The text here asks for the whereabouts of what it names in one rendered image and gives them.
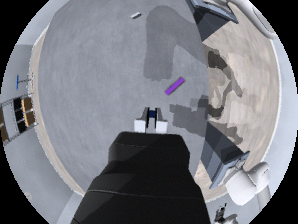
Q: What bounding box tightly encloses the purple rod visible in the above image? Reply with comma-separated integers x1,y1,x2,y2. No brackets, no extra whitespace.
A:
165,77,184,95

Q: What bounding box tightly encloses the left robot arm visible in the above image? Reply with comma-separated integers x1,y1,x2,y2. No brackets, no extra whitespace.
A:
217,159,271,224

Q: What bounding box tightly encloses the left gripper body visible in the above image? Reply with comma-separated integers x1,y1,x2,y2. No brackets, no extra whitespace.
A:
213,208,225,224

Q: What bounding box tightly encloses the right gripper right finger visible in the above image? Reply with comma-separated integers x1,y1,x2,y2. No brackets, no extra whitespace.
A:
154,108,168,135

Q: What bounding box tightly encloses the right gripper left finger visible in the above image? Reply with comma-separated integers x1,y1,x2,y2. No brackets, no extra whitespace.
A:
134,107,149,133

